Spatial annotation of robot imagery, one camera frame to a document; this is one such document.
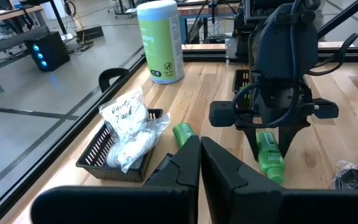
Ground black mesh puff in bag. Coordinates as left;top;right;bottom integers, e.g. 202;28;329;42
331;159;358;190

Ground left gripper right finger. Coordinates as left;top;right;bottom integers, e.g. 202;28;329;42
201;136;284;224

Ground grey metal side table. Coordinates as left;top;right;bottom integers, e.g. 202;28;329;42
177;2;241;44

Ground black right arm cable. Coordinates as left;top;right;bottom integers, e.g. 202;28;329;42
232;0;358;129

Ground metal rolling cart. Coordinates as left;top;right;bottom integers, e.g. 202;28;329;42
107;0;137;19

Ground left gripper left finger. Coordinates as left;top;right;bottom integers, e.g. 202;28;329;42
143;135;201;224

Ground small green bottle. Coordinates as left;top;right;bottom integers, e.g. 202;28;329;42
255;130;286;185
172;123;197;147

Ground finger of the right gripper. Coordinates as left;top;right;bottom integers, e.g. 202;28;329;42
278;123;310;158
243;127;262;161

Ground black slotted plastic basket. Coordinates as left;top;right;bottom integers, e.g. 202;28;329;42
75;108;164;184
231;68;252;108

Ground clear bag with white contents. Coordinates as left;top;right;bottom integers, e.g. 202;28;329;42
106;113;171;174
99;86;150;144

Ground black computer tower blue lights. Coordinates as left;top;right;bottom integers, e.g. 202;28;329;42
24;30;71;72

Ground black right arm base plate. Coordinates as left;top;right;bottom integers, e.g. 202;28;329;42
225;37;251;62

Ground black floor box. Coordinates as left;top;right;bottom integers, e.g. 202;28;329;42
75;24;104;44

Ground wooden top desk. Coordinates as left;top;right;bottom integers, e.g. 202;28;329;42
0;0;68;35

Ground black frame handle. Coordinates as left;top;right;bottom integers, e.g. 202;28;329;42
98;67;130;93

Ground white green wipes canister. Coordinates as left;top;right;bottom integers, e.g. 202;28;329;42
136;0;185;85

